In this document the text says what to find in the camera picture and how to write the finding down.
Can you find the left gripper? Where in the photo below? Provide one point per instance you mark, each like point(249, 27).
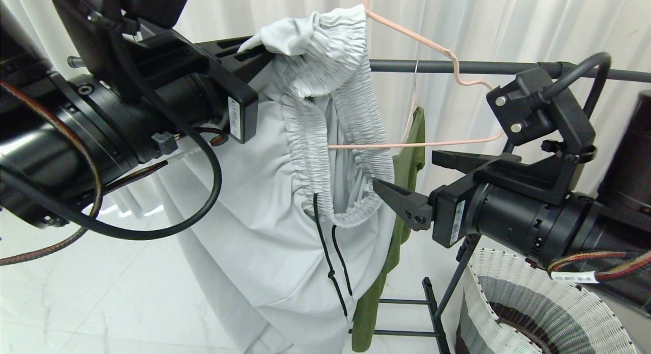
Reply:
point(239, 105)

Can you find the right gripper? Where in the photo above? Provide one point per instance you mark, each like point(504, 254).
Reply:
point(508, 222)

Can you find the pink clothes hanger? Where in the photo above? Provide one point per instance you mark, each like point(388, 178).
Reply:
point(407, 33)
point(413, 105)

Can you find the pale grey shorts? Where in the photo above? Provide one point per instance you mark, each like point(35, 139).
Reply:
point(254, 216)

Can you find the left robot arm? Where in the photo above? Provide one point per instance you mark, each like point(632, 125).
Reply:
point(51, 140)

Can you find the black clothes rack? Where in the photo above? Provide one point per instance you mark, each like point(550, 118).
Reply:
point(483, 67)

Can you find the white laundry basket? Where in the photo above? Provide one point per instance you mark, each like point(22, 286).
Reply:
point(549, 313)

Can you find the white curtain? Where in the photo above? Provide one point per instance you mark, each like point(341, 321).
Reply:
point(508, 18)

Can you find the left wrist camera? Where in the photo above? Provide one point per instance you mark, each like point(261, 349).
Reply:
point(127, 38)

